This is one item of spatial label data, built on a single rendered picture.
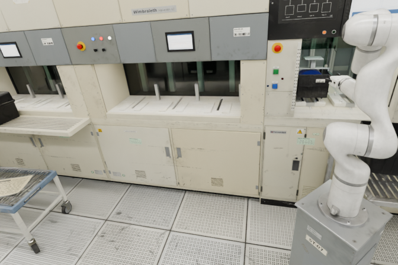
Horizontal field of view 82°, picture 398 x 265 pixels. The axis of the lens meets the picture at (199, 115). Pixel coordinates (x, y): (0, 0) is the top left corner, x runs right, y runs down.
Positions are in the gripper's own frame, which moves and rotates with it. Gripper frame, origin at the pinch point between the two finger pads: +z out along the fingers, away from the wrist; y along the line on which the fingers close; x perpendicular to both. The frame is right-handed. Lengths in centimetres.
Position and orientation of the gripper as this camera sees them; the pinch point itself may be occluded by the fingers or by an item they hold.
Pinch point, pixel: (334, 76)
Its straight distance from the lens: 159.6
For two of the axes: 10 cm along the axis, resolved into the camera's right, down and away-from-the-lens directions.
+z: 1.1, -4.4, 8.9
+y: 9.9, -0.2, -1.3
